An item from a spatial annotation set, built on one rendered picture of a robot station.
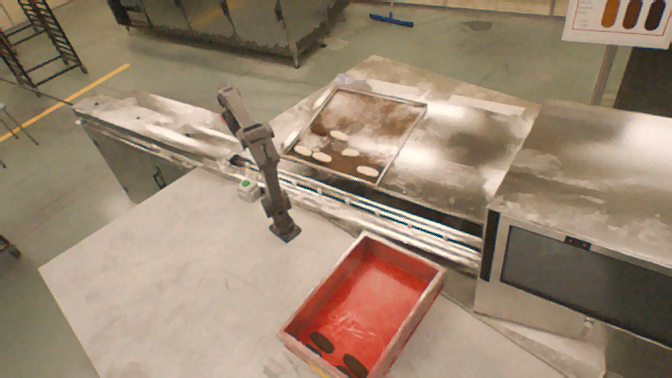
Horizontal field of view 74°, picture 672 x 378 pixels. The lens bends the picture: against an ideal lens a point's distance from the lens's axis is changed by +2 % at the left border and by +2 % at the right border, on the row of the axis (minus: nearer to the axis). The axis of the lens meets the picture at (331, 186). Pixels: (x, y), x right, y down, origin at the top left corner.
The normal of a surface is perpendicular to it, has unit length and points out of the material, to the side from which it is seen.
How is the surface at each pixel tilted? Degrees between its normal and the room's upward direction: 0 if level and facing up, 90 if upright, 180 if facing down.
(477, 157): 10
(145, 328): 0
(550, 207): 0
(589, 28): 90
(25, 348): 0
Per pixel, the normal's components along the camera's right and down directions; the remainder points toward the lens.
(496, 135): -0.24, -0.60
